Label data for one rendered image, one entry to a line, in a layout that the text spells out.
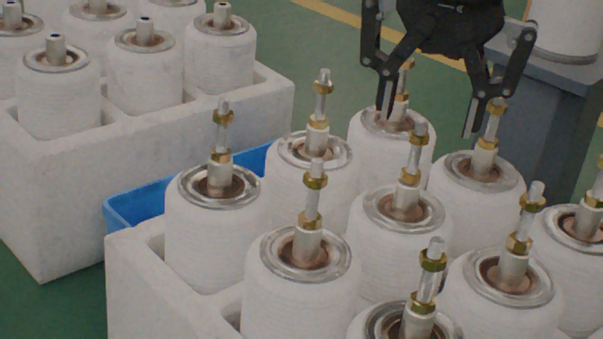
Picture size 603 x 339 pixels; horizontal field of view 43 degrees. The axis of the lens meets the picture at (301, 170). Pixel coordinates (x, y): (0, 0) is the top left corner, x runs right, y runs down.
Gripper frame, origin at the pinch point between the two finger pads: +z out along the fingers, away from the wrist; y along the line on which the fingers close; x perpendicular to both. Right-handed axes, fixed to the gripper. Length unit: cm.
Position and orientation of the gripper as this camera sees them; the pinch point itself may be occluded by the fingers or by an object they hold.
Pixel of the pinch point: (428, 111)
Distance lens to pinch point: 65.3
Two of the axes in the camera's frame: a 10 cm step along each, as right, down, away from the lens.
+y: 9.5, 2.4, -2.0
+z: -1.0, 8.4, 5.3
